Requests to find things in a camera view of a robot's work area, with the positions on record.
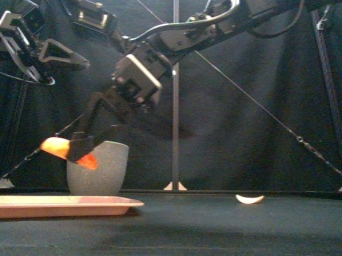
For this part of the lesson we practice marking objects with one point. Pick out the orange tangerine segment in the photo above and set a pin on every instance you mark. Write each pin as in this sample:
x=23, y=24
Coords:
x=54, y=146

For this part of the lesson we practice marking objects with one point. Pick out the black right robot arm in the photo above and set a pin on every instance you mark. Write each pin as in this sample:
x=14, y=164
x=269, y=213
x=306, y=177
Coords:
x=214, y=26

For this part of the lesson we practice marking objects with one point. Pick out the pink rectangular plate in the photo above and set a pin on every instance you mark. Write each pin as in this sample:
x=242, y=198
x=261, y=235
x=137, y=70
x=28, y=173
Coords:
x=67, y=205

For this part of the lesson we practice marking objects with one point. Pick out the gray cup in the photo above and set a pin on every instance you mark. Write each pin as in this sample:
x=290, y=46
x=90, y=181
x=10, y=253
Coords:
x=107, y=173

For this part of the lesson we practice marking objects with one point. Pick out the small white slice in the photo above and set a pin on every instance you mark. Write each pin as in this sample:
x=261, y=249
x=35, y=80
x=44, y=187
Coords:
x=249, y=200

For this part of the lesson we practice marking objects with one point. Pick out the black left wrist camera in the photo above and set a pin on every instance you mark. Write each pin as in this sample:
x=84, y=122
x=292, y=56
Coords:
x=28, y=15

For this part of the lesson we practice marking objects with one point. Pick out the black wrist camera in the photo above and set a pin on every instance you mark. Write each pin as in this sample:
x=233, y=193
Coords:
x=28, y=15
x=95, y=20

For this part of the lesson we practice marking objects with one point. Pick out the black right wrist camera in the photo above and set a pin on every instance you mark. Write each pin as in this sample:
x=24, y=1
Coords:
x=95, y=20

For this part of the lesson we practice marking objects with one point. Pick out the thin vertical frame pole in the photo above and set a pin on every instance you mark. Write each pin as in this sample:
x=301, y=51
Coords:
x=175, y=150

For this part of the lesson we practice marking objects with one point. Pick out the pale pole base bracket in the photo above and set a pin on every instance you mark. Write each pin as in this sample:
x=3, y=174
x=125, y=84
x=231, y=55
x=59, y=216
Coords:
x=175, y=187

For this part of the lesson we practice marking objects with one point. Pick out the black frame post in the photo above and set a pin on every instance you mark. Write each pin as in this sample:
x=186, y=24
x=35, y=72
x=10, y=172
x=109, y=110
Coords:
x=329, y=83

